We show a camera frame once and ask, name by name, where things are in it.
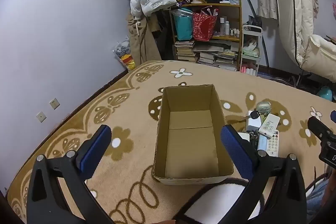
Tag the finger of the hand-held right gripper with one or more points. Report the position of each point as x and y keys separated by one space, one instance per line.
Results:
x=320 y=128
x=333 y=116

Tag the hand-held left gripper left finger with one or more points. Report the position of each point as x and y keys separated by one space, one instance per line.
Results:
x=95 y=150

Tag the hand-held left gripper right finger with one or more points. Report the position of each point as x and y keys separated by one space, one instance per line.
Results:
x=233 y=153

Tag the dark bunch of keys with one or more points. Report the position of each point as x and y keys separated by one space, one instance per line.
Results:
x=254 y=138

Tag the pale blue white tube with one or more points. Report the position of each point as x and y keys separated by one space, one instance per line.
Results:
x=262 y=144

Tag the white charger cube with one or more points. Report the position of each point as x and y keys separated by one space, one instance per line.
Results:
x=253 y=125

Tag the white remote with coloured buttons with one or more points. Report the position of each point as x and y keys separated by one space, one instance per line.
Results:
x=273 y=144

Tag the brown cardboard box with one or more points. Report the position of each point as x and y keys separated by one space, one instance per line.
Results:
x=191 y=150

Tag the black car key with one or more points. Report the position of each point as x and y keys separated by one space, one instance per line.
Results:
x=254 y=115

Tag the white remote with green buttons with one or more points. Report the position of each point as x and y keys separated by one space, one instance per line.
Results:
x=269 y=125

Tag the pale green rounded device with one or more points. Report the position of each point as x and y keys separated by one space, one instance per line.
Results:
x=263 y=107

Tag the teal round object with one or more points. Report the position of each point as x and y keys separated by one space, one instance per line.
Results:
x=325 y=94

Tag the beige floral carpet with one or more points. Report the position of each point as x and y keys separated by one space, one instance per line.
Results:
x=126 y=119

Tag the person's jeans leg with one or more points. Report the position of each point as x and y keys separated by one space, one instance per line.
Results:
x=315 y=197

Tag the pile of magazines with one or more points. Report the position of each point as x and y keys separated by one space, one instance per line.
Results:
x=218 y=56

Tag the bag of plush toys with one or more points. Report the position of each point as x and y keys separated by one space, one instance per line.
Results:
x=124 y=54

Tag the white trolley cart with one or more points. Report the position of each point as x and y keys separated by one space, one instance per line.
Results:
x=251 y=52

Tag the white padded duvet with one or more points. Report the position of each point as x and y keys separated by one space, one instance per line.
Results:
x=302 y=16

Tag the stack of old books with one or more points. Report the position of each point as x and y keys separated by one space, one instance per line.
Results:
x=185 y=52

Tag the hanging beige trousers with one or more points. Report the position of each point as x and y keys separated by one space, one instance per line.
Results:
x=143 y=40

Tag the row of cosmetic bottles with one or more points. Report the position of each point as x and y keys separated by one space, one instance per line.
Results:
x=232 y=29

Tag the red patterned bag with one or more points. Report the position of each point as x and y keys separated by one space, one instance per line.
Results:
x=204 y=27

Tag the hanging black clothing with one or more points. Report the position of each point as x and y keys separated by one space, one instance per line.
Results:
x=164 y=35

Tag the teal bag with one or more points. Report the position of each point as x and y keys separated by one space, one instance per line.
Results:
x=183 y=27

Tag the wooden shelf unit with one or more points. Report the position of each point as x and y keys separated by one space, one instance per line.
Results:
x=231 y=10

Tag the beige wall socket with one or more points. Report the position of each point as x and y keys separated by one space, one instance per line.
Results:
x=41 y=117
x=54 y=104

